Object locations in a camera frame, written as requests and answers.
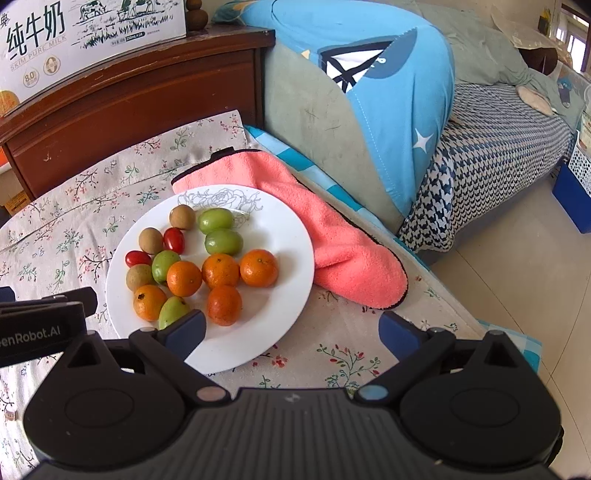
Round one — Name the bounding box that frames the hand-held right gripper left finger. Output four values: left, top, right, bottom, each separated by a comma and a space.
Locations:
67, 309, 228, 408

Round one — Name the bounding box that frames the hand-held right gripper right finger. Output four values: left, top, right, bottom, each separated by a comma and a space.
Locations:
353, 310, 529, 408

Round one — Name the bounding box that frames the green jujube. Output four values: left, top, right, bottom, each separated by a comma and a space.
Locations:
204, 229, 244, 256
151, 250, 182, 284
198, 208, 234, 235
158, 296, 191, 330

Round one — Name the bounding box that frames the small orange mandarin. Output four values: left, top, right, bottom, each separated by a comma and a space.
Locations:
133, 285, 168, 322
166, 261, 203, 297
202, 253, 241, 289
206, 285, 243, 327
239, 248, 280, 288

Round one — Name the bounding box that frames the brown longan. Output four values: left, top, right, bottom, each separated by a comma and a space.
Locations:
139, 227, 164, 254
126, 264, 155, 291
169, 205, 196, 230

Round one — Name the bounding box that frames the white plate with flower drawing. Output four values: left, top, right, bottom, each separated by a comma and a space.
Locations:
105, 185, 315, 374

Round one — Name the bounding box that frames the floral cloth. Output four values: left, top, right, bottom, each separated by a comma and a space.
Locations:
0, 109, 485, 480

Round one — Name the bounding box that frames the brown cardboard box yellow label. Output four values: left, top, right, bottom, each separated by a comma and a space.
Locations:
0, 182, 34, 217

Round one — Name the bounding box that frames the pink towel with black trim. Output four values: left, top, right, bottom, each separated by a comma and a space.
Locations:
172, 148, 409, 310

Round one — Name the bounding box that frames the houndstooth bed sheet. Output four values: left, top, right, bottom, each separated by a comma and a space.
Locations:
398, 82, 575, 254

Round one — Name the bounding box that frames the wooden headboard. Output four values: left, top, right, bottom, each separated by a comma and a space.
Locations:
0, 27, 276, 200

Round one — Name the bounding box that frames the blue plastic bin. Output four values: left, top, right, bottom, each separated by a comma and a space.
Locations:
551, 162, 591, 232

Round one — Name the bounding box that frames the grey-green cushion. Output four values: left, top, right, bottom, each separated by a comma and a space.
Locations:
263, 46, 402, 232

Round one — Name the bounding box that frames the blue pillow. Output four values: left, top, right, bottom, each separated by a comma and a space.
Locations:
211, 0, 456, 217

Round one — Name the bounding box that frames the white plastic basket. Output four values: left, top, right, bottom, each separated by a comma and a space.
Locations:
567, 138, 591, 195

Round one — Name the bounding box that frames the white milk carton box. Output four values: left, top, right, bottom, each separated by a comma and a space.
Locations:
0, 0, 188, 108

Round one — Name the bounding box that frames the grey-green quilt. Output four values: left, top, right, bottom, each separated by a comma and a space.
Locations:
406, 0, 585, 130

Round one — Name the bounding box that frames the brown gourd ornament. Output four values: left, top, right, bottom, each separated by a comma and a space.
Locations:
185, 0, 209, 32

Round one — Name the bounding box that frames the brown pillow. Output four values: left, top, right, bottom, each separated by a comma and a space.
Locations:
521, 46, 560, 75

